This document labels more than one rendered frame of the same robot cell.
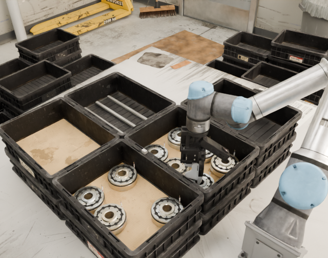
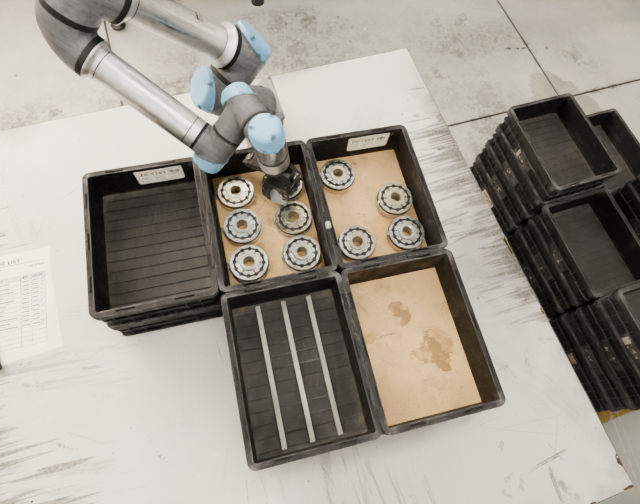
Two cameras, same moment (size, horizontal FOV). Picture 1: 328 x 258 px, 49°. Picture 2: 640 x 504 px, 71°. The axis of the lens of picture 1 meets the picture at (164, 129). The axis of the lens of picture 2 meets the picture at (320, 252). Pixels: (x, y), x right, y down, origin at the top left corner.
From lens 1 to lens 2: 145 cm
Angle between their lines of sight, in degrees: 73
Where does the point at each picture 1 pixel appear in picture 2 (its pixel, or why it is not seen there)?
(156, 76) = not seen: outside the picture
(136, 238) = (377, 174)
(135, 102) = (249, 400)
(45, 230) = not seen: hidden behind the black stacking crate
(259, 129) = (137, 225)
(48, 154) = (428, 346)
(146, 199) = (345, 207)
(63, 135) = (396, 379)
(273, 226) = (269, 94)
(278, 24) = not seen: outside the picture
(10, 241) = (482, 286)
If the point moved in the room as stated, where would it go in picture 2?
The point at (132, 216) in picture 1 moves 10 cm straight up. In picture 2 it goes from (369, 196) to (375, 178)
